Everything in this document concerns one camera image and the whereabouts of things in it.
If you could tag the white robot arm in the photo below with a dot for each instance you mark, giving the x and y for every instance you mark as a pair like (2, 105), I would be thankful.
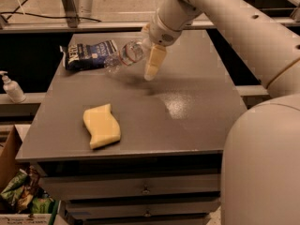
(260, 174)

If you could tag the green snack bag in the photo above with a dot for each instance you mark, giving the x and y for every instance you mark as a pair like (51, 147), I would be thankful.
(13, 191)

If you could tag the metal frame rail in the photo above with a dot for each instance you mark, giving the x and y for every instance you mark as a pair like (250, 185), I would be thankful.
(49, 15)

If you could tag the cardboard box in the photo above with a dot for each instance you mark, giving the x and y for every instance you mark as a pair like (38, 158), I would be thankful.
(10, 142)

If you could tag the yellow sponge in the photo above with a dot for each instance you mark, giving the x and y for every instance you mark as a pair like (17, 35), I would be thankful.
(102, 126)

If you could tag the white pump dispenser bottle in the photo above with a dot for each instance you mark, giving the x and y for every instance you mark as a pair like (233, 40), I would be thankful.
(12, 88)

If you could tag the lower drawer knob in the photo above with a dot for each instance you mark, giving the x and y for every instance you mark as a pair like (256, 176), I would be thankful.
(147, 214)

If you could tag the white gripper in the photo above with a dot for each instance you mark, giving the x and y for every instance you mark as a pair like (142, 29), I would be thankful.
(160, 34)

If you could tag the drawer knob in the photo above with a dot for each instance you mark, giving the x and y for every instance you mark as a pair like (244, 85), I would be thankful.
(147, 214)
(146, 190)

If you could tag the clear plastic water bottle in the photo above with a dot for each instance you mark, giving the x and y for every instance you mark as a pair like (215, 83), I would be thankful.
(130, 54)

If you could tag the brown snack bag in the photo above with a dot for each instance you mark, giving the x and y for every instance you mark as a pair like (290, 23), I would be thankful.
(30, 189)

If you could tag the top drawer knob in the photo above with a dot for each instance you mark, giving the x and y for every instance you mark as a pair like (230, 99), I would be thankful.
(146, 190)

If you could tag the green bag in box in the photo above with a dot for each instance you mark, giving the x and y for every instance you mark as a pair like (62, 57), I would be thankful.
(42, 205)

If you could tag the blue chip bag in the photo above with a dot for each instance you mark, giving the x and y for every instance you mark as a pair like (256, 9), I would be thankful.
(81, 56)

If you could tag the grey drawer cabinet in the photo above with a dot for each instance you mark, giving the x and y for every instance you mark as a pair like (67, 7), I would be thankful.
(173, 131)

